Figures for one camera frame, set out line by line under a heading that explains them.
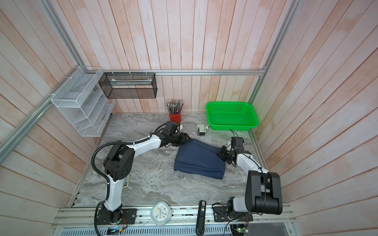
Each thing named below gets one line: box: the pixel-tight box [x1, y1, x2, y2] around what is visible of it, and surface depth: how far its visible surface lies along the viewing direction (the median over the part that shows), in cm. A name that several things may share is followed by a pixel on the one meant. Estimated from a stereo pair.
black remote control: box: [195, 200, 207, 236], surface depth 71 cm
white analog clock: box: [150, 201, 173, 227], surface depth 74 cm
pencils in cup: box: [165, 99, 185, 115], surface depth 106 cm
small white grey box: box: [196, 123, 207, 136], surface depth 106 cm
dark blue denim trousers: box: [173, 138, 226, 180], surface depth 92 cm
